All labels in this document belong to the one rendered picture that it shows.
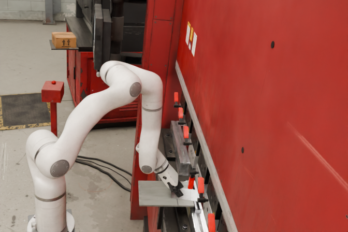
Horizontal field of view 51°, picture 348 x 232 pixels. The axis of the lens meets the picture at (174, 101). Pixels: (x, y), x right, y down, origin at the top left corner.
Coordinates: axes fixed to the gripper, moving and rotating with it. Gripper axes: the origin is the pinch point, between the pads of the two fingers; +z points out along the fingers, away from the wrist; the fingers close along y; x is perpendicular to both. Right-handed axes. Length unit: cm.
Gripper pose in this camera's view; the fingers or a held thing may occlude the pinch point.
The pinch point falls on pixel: (179, 189)
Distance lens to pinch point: 185.4
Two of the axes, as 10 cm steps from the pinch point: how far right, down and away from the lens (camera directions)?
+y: 0.4, -4.3, 9.0
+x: -8.3, 4.8, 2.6
